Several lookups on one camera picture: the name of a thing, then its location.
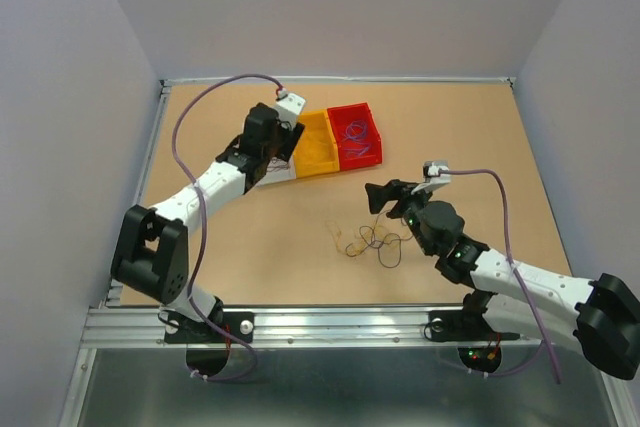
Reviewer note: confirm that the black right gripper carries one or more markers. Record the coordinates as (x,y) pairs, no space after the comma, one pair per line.
(379,194)

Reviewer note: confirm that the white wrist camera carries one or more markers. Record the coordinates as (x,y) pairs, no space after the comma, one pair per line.
(436,174)
(289,106)

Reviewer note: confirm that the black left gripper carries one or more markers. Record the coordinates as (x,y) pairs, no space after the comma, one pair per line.
(290,138)

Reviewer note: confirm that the aluminium front rail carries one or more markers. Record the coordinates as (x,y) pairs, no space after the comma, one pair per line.
(276,327)

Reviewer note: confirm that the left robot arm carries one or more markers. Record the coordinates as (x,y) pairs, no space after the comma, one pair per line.
(152,251)

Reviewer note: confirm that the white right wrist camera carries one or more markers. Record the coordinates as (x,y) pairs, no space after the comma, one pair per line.
(436,174)

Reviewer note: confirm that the red plastic bin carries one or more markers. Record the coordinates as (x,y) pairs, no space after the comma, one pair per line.
(357,137)

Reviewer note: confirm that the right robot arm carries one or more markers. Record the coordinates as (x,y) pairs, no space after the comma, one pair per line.
(596,317)

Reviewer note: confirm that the yellow plastic bin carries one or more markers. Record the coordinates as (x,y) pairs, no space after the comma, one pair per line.
(317,152)

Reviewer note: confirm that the white plastic bin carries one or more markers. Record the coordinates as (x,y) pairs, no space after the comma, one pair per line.
(278,171)

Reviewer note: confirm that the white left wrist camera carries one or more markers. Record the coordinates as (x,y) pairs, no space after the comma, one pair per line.
(289,106)

